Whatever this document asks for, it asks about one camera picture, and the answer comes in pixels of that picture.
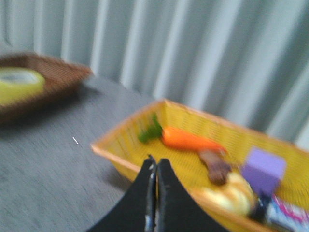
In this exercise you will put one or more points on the white pleated curtain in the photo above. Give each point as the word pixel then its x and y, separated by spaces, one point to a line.
pixel 244 60

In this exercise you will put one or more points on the brown toy figure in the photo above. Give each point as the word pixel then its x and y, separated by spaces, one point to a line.
pixel 218 168

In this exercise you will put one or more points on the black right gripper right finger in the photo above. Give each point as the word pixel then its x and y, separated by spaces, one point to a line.
pixel 178 212

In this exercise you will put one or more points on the cream toy bread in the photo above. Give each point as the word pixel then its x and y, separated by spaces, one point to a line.
pixel 236 195

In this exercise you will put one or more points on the purple cube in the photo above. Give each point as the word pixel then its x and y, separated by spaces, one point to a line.
pixel 263 171

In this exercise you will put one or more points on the yellow-green tape roll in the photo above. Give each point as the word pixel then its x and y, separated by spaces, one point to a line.
pixel 18 83

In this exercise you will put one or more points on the brown wicker basket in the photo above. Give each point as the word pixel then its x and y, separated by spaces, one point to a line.
pixel 62 79

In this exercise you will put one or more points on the yellow wicker basket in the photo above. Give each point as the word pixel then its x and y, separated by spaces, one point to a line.
pixel 123 148

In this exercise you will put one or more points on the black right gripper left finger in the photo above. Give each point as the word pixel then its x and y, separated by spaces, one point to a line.
pixel 135 212

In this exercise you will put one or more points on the colourful wrapped packet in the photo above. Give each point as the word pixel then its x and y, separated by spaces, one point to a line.
pixel 280 215

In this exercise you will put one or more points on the orange toy carrot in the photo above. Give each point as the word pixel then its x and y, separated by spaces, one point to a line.
pixel 177 138

